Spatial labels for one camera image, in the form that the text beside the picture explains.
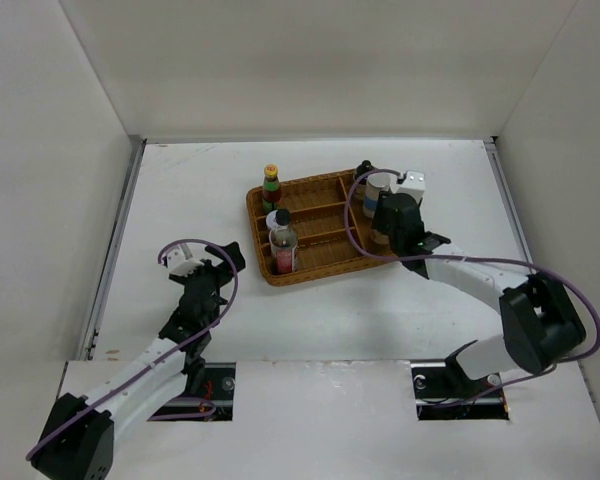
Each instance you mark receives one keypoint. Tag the yellow-capped green-label sauce bottle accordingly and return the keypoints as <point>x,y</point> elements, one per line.
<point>271,189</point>

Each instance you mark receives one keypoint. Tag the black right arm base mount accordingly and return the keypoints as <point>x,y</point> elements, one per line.
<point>443,392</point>

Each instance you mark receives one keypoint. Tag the pink-capped spice shaker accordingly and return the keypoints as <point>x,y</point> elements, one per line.
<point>378,237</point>

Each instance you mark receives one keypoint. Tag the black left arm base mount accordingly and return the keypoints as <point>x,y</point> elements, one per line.
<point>208,396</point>

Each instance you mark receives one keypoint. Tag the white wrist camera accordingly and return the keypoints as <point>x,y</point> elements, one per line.
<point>412,183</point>
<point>179,260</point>

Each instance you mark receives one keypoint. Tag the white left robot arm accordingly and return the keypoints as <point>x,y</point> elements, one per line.
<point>81,433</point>

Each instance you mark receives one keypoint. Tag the silver-capped white blue jar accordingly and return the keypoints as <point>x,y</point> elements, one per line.
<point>375,184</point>

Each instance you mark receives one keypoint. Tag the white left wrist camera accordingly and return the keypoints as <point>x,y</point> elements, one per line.
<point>179,260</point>

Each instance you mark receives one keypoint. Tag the woven wicker divided basket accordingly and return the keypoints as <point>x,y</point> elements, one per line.
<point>324,226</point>

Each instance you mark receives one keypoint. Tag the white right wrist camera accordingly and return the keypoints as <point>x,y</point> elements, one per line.
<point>412,183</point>

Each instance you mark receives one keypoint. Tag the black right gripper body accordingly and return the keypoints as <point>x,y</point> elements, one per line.
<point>381,223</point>

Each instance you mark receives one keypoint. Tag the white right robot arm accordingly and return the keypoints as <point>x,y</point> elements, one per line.
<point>540,325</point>

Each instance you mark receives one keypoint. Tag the dark soy sauce bottle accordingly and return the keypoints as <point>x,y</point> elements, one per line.
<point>284,242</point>

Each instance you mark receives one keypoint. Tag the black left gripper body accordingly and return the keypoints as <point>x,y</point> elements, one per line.
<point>220,277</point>

